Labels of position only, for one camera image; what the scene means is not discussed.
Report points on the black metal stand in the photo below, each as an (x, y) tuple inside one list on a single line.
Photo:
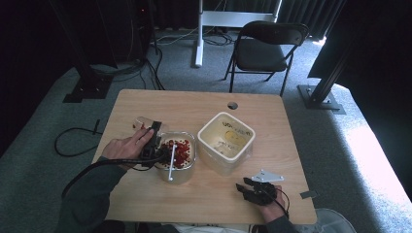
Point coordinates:
[(319, 97), (89, 84)]

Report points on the white cloth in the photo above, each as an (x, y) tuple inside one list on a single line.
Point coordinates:
[(200, 229)]

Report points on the person's right hand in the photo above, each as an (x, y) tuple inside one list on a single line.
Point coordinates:
[(275, 210)]

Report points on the person's left hand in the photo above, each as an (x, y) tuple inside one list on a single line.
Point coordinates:
[(124, 150)]

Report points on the translucent white bin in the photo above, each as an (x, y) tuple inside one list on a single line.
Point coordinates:
[(335, 221)]

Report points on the white square container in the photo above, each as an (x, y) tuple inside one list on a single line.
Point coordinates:
[(223, 158)]

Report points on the black equipment rack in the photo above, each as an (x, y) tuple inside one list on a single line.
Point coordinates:
[(124, 29)]

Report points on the pile of red dried fruit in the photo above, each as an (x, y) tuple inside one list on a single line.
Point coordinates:
[(183, 155)]

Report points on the white plastic spoon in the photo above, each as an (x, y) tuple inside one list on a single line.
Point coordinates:
[(172, 163)]

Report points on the dark curtain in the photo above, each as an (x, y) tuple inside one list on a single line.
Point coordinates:
[(375, 48)]

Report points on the white metal desk frame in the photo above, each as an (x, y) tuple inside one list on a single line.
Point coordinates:
[(233, 17)]

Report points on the clear square glass container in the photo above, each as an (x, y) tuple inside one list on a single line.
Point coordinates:
[(181, 176)]

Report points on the grey tape piece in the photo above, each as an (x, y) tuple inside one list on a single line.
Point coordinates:
[(309, 194)]

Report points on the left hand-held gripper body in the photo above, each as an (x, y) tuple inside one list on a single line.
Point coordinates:
[(150, 152)]

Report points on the black folding chair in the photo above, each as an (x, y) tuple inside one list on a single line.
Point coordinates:
[(259, 55)]

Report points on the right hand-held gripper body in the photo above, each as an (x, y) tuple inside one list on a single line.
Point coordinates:
[(266, 193)]

